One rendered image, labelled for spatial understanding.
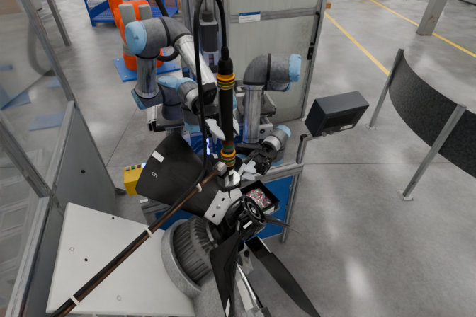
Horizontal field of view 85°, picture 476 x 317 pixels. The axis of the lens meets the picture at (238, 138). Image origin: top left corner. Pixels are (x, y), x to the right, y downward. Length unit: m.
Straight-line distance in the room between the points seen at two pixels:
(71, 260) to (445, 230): 2.61
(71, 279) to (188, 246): 0.31
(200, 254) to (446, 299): 1.91
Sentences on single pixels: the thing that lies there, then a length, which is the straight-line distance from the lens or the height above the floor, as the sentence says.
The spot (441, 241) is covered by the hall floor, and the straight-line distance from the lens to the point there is 2.72.
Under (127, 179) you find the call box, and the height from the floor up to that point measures 1.07.
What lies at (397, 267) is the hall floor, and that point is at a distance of 2.41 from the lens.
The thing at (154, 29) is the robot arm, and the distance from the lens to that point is 1.14.
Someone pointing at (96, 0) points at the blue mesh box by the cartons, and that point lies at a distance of 7.58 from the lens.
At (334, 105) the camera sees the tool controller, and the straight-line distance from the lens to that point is 1.37.
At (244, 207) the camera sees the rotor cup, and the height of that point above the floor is 1.27.
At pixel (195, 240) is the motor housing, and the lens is 0.85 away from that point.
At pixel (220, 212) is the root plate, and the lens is 0.83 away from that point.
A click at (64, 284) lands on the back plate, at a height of 1.35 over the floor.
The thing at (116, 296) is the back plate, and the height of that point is 1.26.
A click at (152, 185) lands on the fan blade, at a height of 1.40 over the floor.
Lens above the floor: 1.92
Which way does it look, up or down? 39 degrees down
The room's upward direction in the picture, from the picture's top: straight up
